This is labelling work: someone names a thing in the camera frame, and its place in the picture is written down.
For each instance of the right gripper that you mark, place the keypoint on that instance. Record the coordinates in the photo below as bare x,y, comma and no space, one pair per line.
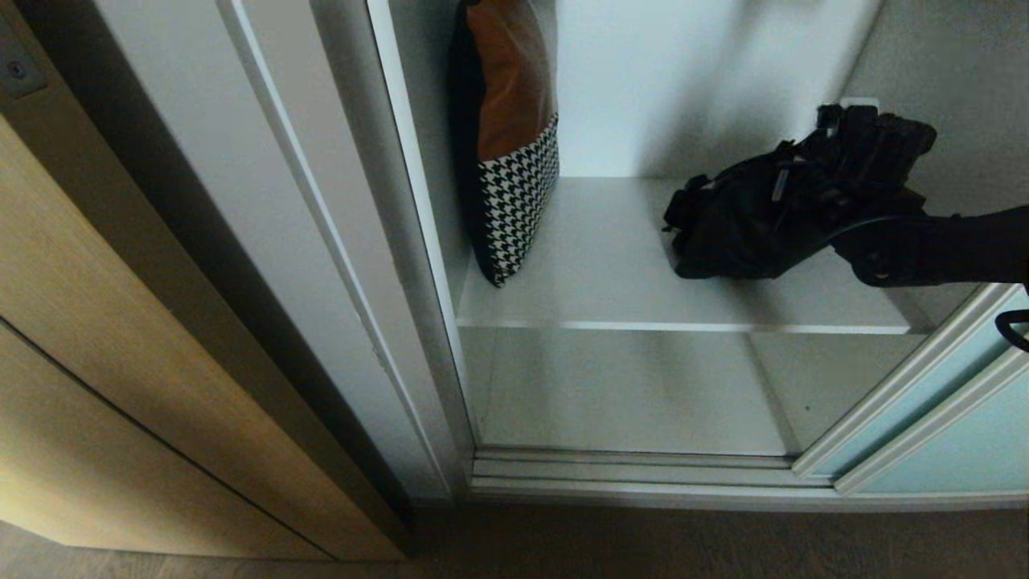
880,149

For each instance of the black fabric bag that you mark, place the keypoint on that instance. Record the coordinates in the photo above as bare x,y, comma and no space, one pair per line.
735,221

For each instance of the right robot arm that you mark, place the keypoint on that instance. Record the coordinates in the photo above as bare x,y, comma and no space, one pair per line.
965,245

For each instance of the pale blue sliding wardrobe door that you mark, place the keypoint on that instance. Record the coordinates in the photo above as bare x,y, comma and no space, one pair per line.
949,418

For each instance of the white wardrobe shelf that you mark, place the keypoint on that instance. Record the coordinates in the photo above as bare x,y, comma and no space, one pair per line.
611,257

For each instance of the white door floor track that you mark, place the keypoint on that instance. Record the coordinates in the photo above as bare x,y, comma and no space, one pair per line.
643,474

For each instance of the brown houndstooth cushion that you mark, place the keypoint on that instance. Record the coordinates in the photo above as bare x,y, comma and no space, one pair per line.
510,121

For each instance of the light wooden cabinet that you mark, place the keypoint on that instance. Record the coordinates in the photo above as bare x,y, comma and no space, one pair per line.
96,362

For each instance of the white wardrobe frame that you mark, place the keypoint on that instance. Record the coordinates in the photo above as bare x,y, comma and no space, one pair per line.
265,201

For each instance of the grey metal wall plate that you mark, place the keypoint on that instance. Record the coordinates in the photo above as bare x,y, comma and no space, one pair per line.
18,68

